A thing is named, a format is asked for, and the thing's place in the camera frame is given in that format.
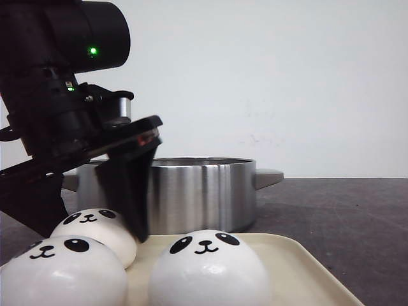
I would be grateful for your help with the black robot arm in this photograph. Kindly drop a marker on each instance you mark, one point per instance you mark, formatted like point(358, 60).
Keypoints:
point(90, 35)

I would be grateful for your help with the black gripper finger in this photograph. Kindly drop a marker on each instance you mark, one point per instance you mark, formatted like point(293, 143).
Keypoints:
point(38, 205)
point(124, 180)

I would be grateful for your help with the cream plastic tray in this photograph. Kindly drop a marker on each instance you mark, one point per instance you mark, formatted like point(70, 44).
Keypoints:
point(298, 278)

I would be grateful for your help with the panda bun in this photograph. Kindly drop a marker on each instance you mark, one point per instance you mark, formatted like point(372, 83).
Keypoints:
point(209, 267)
point(104, 225)
point(64, 270)

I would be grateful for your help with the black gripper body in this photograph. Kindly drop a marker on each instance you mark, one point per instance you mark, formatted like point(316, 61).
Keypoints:
point(62, 124)

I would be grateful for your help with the stainless steel pot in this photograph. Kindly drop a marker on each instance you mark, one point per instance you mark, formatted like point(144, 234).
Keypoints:
point(188, 193)

